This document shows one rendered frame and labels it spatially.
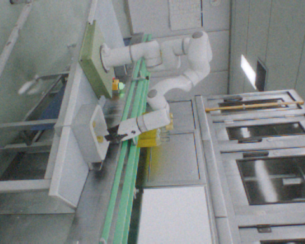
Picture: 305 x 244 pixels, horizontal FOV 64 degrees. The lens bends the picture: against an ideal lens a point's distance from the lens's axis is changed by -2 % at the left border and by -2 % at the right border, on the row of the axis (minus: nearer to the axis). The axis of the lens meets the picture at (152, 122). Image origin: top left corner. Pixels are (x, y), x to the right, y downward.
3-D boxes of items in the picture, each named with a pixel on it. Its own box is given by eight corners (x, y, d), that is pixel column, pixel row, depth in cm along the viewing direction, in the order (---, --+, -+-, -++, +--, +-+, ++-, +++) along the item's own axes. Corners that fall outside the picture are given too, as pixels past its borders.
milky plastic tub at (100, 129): (86, 163, 118) (103, 162, 117) (70, 125, 105) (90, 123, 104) (94, 140, 132) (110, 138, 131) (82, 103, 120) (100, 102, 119)
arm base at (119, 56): (97, 53, 129) (126, 47, 127) (100, 39, 136) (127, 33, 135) (107, 75, 141) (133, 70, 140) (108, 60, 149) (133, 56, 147)
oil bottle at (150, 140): (124, 149, 145) (161, 146, 142) (122, 141, 142) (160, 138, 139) (126, 142, 149) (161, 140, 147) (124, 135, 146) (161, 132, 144)
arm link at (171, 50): (185, 37, 131) (189, 67, 137) (145, 42, 141) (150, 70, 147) (180, 39, 123) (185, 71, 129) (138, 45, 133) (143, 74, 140)
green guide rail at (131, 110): (119, 129, 135) (134, 128, 134) (119, 128, 134) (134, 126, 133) (145, 35, 277) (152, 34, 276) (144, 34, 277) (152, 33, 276)
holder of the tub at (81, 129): (88, 171, 121) (103, 169, 120) (70, 125, 106) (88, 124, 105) (96, 147, 135) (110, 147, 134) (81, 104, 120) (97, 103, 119)
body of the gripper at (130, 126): (145, 136, 109) (122, 143, 112) (146, 124, 118) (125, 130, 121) (138, 123, 105) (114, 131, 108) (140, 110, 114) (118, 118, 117)
